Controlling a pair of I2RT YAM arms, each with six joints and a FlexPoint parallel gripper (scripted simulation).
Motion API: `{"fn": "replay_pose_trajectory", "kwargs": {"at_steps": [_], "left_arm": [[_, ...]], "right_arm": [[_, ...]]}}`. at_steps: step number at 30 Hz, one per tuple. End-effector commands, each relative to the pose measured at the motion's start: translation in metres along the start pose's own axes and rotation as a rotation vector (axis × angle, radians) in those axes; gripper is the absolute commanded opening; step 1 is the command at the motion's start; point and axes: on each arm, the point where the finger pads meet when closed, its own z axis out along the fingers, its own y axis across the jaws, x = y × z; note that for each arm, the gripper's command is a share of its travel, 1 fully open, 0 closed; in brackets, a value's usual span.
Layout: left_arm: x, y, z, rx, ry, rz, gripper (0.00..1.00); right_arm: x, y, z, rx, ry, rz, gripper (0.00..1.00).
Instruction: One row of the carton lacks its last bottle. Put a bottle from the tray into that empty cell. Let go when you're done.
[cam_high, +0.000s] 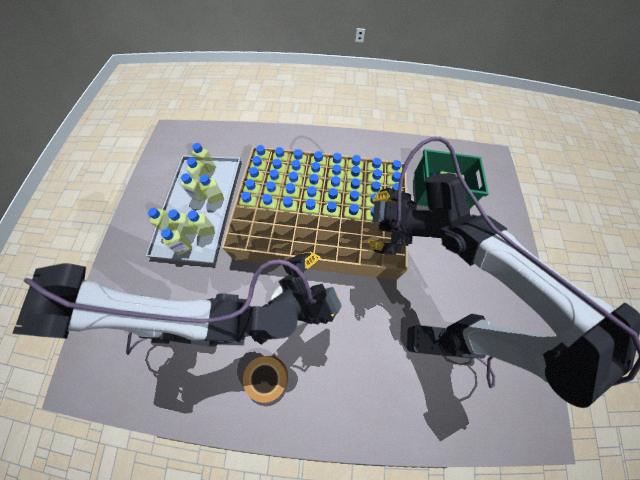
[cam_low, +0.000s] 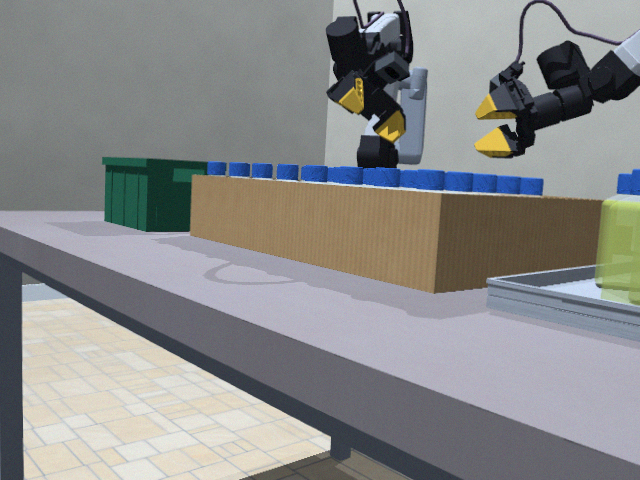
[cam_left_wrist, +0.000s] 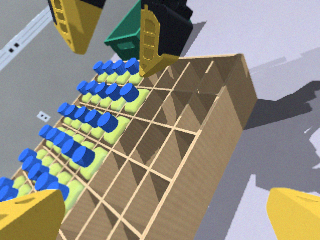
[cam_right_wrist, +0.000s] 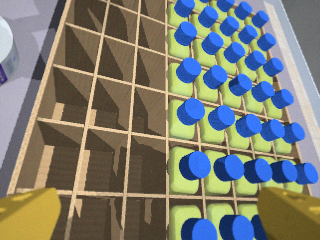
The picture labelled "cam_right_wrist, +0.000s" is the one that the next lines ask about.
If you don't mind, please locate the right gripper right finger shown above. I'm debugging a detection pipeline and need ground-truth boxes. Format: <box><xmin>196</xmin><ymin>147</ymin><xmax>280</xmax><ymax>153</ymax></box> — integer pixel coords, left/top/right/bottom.
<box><xmin>257</xmin><ymin>187</ymin><xmax>320</xmax><ymax>240</ymax></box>

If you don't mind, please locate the brown cardboard carton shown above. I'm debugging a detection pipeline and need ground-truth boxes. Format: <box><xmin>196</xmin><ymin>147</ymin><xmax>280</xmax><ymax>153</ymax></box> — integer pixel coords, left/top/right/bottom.
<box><xmin>6</xmin><ymin>0</ymin><xmax>303</xmax><ymax>240</ymax></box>

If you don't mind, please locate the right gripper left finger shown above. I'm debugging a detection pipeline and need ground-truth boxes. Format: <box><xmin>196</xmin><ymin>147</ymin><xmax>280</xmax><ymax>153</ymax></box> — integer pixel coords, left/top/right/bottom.
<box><xmin>0</xmin><ymin>188</ymin><xmax>61</xmax><ymax>240</ymax></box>

